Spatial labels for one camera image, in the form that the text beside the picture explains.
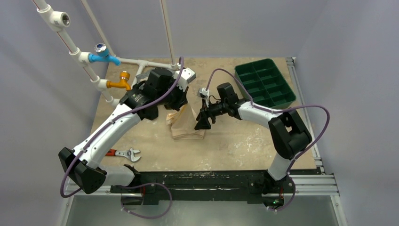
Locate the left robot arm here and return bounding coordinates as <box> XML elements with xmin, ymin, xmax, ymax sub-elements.
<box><xmin>58</xmin><ymin>68</ymin><xmax>196</xmax><ymax>198</ymax></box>

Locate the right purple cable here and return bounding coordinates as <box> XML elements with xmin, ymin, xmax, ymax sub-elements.
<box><xmin>204</xmin><ymin>68</ymin><xmax>331</xmax><ymax>175</ymax></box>

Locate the blue tap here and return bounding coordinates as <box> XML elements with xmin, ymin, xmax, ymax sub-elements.
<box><xmin>88</xmin><ymin>43</ymin><xmax>121</xmax><ymax>66</ymax></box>

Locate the beige underwear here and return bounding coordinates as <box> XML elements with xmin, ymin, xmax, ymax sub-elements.
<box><xmin>166</xmin><ymin>103</ymin><xmax>205</xmax><ymax>140</ymax></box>

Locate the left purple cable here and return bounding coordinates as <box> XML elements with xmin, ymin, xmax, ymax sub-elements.
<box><xmin>60</xmin><ymin>56</ymin><xmax>185</xmax><ymax>199</ymax></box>

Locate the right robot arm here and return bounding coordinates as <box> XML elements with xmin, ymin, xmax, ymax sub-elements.
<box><xmin>194</xmin><ymin>82</ymin><xmax>312</xmax><ymax>192</ymax></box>

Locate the orange tap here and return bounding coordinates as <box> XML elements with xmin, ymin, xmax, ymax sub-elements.
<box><xmin>106</xmin><ymin>71</ymin><xmax>131</xmax><ymax>91</ymax></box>

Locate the white PVC pipe frame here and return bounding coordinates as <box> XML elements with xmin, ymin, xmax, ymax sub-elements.
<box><xmin>33</xmin><ymin>0</ymin><xmax>179</xmax><ymax>106</ymax></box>

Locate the green compartment tray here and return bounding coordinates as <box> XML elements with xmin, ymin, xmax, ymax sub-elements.
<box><xmin>234</xmin><ymin>58</ymin><xmax>296</xmax><ymax>109</ymax></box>

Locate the adjustable wrench red handle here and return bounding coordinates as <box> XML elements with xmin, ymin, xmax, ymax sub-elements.
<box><xmin>106</xmin><ymin>148</ymin><xmax>141</xmax><ymax>162</ymax></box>

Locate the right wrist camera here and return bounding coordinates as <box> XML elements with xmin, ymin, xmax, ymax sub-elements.
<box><xmin>197</xmin><ymin>88</ymin><xmax>209</xmax><ymax>101</ymax></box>

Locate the striped grey underwear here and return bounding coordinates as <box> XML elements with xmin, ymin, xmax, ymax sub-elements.
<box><xmin>136</xmin><ymin>70</ymin><xmax>151</xmax><ymax>83</ymax></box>

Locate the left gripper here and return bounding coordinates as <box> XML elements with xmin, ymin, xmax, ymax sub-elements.
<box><xmin>156</xmin><ymin>78</ymin><xmax>188</xmax><ymax>111</ymax></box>

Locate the purple cable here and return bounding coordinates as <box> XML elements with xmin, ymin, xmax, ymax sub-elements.
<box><xmin>60</xmin><ymin>56</ymin><xmax>185</xmax><ymax>199</ymax></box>
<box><xmin>204</xmin><ymin>68</ymin><xmax>331</xmax><ymax>175</ymax></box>

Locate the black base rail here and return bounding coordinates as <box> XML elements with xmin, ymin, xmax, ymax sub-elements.
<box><xmin>111</xmin><ymin>170</ymin><xmax>295</xmax><ymax>207</ymax></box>

